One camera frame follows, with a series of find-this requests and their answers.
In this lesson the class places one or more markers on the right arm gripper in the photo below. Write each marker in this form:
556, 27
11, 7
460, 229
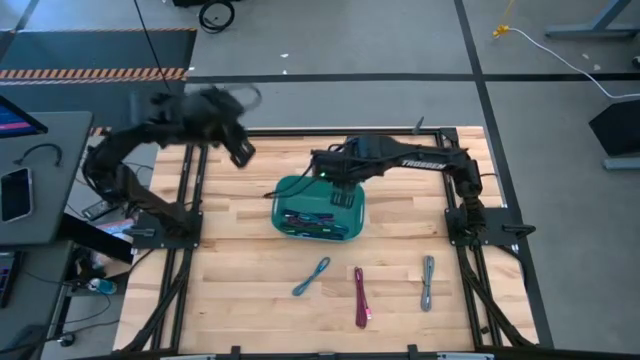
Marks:
345, 165

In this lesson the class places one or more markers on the silver frame bracket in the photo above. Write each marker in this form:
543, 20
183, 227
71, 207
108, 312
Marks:
465, 356
189, 357

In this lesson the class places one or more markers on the black power strip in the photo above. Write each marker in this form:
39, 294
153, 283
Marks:
97, 210

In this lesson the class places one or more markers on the dark grey desk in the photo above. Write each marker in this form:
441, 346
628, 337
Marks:
50, 200

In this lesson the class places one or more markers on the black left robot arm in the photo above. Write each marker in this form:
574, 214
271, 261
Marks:
130, 192

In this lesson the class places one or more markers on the black frame clamp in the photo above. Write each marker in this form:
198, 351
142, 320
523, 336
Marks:
412, 351
234, 352
419, 125

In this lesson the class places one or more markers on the grey desk leg base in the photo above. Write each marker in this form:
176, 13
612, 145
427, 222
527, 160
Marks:
621, 163
592, 31

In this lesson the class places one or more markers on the black square box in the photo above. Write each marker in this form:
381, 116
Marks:
617, 127

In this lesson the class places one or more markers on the water bottle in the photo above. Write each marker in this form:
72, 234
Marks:
102, 286

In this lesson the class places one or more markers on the black smartphone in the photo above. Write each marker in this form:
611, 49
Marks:
16, 194

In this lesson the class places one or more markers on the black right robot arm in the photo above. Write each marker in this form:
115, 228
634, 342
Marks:
430, 162

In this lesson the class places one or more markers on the teal plastic bin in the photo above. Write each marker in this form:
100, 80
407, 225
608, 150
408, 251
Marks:
300, 200

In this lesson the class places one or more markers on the computer monitor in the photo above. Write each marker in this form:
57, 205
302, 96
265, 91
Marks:
15, 120

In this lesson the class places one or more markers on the hazard-striped black floor mat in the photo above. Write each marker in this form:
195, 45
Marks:
75, 50

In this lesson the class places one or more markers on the black aluminium table frame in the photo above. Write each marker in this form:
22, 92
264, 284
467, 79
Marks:
300, 132

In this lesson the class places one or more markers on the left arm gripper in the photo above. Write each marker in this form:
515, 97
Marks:
220, 117

